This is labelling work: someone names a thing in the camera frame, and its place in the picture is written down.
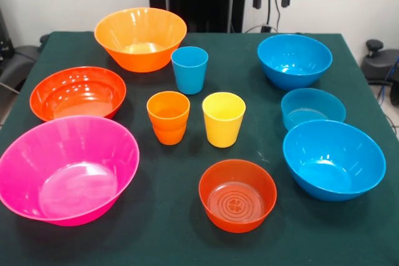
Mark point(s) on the blue cup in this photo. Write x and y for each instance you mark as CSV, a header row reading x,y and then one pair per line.
x,y
189,76

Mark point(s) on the large orange bowl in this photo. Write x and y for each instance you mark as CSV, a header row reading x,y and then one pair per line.
x,y
137,29

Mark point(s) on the large blue bowl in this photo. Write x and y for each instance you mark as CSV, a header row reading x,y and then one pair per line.
x,y
333,160
294,60

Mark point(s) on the small teal blue bowl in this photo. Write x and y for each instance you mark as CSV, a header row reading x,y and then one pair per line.
x,y
311,107

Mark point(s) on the yellow cup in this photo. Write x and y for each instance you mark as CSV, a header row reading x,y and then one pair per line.
x,y
224,129

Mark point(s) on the orange cup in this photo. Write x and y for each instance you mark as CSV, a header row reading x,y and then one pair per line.
x,y
168,113
170,137

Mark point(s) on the small red bowl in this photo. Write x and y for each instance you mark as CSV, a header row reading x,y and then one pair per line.
x,y
237,203

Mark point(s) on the wide red bowl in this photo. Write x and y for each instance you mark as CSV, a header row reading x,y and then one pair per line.
x,y
78,91

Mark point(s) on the large pink bowl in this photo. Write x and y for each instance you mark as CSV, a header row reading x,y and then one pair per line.
x,y
68,166

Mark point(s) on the dark green table cloth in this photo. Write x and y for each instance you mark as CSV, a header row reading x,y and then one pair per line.
x,y
174,244

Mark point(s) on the black pedestal leg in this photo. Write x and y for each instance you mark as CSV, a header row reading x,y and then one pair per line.
x,y
18,60
378,66

